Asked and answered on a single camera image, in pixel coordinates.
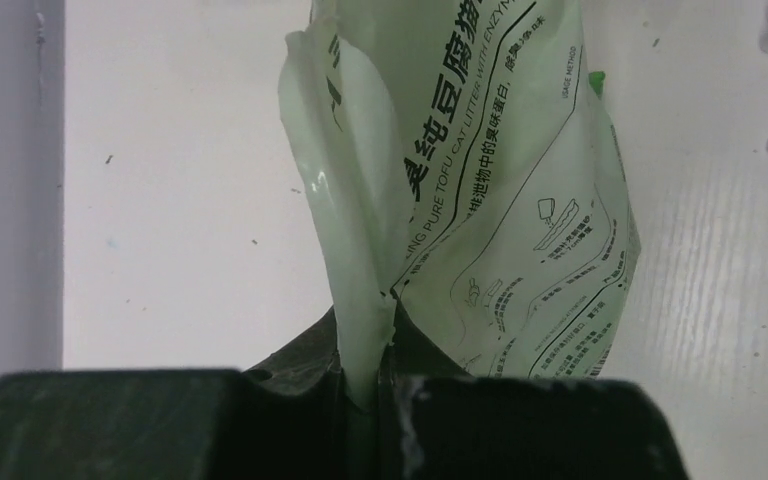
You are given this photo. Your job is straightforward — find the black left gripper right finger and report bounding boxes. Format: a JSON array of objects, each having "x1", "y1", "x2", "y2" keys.
[{"x1": 373, "y1": 311, "x2": 690, "y2": 480}]

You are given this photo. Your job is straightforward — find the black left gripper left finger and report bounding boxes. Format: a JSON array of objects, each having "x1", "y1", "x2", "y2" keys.
[{"x1": 0, "y1": 307, "x2": 349, "y2": 480}]

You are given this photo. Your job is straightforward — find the green cat litter bag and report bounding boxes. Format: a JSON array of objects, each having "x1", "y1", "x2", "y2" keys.
[{"x1": 276, "y1": 0, "x2": 642, "y2": 412}]

